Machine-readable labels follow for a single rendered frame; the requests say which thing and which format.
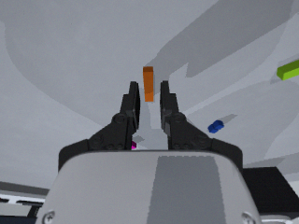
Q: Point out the lime green rod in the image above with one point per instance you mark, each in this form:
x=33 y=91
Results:
x=288 y=70

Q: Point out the small blue block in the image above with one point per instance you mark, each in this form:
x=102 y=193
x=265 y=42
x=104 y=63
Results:
x=218 y=124
x=211 y=129

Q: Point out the orange rod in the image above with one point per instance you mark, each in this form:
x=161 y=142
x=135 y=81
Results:
x=148 y=83

